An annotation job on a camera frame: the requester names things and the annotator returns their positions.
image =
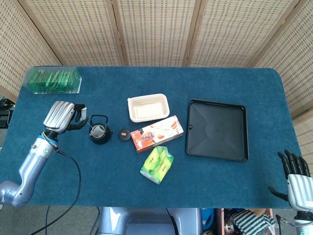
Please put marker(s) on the green yellow snack bag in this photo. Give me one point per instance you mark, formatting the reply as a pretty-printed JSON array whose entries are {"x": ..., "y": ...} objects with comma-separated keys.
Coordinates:
[{"x": 157, "y": 166}]

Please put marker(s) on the black cast-iron teapot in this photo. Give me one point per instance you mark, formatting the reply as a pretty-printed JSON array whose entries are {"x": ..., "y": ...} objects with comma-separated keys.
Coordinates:
[{"x": 102, "y": 140}]

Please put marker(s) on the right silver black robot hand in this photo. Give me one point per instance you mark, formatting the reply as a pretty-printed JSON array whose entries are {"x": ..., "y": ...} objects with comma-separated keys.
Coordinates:
[{"x": 300, "y": 189}]

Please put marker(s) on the silver-blue robot torso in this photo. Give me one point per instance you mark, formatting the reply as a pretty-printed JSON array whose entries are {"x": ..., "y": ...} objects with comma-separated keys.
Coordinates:
[{"x": 146, "y": 221}]

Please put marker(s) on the black equipment beside table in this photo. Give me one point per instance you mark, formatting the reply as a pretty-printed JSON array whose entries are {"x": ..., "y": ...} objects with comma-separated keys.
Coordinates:
[{"x": 3, "y": 117}]

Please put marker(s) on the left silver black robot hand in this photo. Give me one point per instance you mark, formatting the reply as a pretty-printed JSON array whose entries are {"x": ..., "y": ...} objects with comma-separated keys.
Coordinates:
[{"x": 58, "y": 116}]

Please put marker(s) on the orange white biscuit box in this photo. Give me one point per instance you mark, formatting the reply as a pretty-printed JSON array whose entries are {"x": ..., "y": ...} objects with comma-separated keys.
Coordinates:
[{"x": 156, "y": 134}]

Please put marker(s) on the beige plastic food container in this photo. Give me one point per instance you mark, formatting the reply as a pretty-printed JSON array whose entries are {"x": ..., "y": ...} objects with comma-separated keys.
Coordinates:
[{"x": 148, "y": 107}]

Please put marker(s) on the green plastic bag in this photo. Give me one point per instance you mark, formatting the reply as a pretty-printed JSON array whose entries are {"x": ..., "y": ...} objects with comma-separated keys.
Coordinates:
[{"x": 74, "y": 80}]

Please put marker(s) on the striped black white cloth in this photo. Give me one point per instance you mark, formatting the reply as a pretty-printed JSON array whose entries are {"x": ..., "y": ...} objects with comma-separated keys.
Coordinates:
[{"x": 249, "y": 221}]

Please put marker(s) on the black square plastic tray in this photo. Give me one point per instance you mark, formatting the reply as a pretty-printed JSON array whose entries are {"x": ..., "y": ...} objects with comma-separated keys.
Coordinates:
[{"x": 217, "y": 129}]

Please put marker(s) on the clear plastic sachet box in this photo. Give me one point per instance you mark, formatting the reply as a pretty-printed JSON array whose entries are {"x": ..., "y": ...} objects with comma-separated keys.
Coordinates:
[{"x": 49, "y": 80}]

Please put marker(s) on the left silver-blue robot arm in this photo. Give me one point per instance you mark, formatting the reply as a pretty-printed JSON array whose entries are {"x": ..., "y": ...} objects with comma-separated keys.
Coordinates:
[{"x": 31, "y": 166}]

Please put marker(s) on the blue table cloth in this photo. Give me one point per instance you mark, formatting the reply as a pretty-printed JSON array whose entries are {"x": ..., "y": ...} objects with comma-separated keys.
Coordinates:
[{"x": 110, "y": 186}]

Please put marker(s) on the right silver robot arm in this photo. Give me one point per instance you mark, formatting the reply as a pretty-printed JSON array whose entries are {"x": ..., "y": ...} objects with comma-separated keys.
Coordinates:
[{"x": 304, "y": 224}]

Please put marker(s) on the black teapot lid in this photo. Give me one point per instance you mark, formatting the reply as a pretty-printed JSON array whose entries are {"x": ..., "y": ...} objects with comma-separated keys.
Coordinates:
[{"x": 124, "y": 135}]

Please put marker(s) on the white pyramid tea bag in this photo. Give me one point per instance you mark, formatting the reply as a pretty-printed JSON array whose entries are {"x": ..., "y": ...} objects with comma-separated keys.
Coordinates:
[{"x": 97, "y": 131}]

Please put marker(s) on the woven folding screen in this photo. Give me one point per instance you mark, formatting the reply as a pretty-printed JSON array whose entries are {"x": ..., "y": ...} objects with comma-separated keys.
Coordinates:
[{"x": 154, "y": 31}]

